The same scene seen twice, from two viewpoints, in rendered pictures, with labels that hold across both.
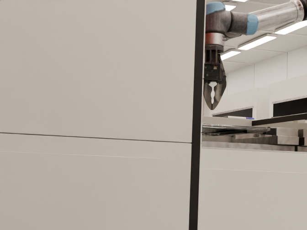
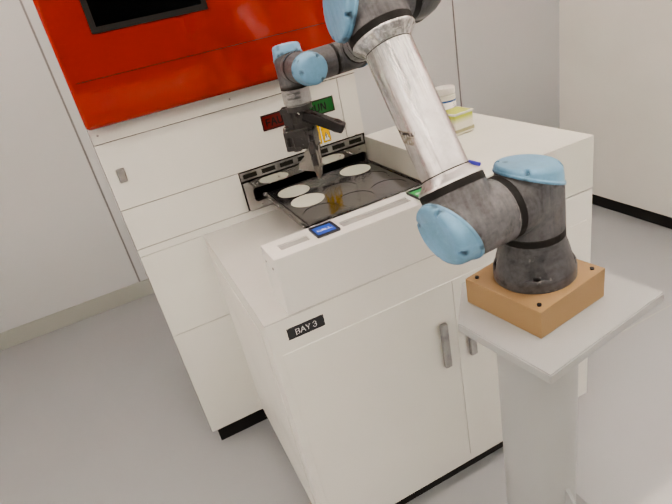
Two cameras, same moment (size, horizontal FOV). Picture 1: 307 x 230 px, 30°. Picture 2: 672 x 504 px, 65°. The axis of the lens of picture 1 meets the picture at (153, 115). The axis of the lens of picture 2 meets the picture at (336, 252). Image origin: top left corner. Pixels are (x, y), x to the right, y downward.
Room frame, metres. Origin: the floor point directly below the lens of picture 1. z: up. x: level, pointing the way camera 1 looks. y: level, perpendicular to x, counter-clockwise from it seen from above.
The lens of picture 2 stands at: (1.86, -1.62, 1.44)
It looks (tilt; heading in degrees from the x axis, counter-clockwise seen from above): 27 degrees down; 87
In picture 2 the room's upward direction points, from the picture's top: 12 degrees counter-clockwise
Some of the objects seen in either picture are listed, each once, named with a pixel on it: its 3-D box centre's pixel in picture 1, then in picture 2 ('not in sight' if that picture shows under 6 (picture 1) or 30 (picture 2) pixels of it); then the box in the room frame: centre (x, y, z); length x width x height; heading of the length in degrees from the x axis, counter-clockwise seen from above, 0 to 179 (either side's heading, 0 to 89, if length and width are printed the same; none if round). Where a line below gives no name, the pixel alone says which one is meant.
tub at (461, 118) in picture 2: not in sight; (456, 121); (2.39, -0.09, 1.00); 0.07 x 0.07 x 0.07; 19
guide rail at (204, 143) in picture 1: (225, 146); not in sight; (1.90, -0.24, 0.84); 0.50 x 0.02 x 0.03; 107
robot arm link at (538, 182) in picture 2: not in sight; (526, 194); (2.26, -0.80, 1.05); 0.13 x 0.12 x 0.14; 17
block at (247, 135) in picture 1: (242, 135); not in sight; (2.25, -0.35, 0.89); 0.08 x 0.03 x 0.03; 107
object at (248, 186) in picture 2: not in sight; (308, 176); (1.92, 0.04, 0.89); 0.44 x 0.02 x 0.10; 17
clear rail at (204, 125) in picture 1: (217, 126); (284, 209); (1.82, -0.21, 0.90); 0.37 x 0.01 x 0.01; 107
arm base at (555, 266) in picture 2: not in sight; (533, 249); (2.27, -0.80, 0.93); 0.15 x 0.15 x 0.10
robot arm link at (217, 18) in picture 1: (214, 19); (290, 66); (1.93, -0.20, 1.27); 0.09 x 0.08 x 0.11; 107
